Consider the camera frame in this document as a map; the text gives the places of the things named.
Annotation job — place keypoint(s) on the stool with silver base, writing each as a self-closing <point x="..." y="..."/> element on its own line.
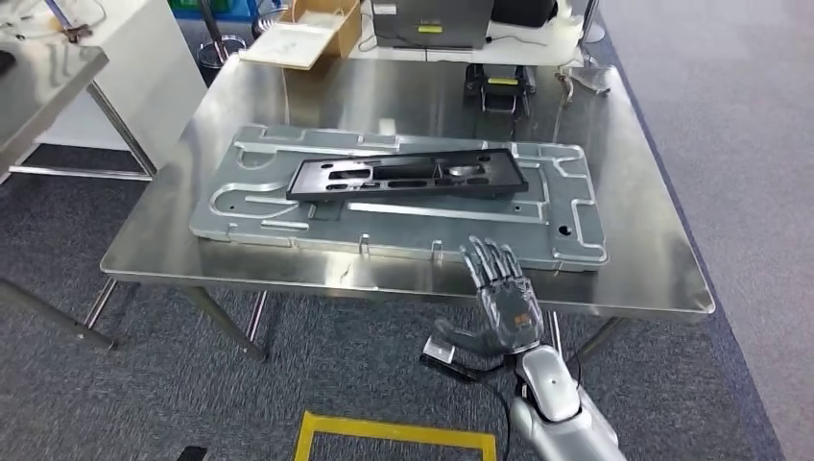
<point x="219" y="54"/>

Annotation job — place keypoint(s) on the black left wrist camera bracket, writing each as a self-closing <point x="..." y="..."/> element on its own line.
<point x="192" y="454"/>

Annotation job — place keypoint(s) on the black plastic frame part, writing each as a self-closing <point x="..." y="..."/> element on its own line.
<point x="512" y="178"/>

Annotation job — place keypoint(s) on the cardboard box with white lid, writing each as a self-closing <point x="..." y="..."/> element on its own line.
<point x="289" y="44"/>

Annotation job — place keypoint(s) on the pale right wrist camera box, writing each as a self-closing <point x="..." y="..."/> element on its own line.
<point x="439" y="351"/>

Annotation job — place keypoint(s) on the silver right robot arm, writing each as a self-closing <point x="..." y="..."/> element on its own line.
<point x="553" y="388"/>

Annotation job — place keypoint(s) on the silver stand pole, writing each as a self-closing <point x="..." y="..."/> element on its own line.
<point x="590" y="19"/>

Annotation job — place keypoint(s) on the white cabinet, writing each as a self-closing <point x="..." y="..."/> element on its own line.
<point x="152" y="83"/>

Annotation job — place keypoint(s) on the stamped silver metal plate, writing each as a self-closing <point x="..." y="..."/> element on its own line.
<point x="445" y="229"/>

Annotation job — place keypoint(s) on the stainless steel table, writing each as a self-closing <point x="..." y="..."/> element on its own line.
<point x="44" y="83"/>

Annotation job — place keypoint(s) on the grey laptop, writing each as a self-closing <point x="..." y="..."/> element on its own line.
<point x="432" y="25"/>

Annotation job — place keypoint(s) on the brown tool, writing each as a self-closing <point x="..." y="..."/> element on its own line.
<point x="76" y="32"/>

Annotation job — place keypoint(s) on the white table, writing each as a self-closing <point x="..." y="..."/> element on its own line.
<point x="458" y="56"/>

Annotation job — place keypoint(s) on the stainless steel workbench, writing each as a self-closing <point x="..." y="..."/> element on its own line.
<point x="636" y="242"/>

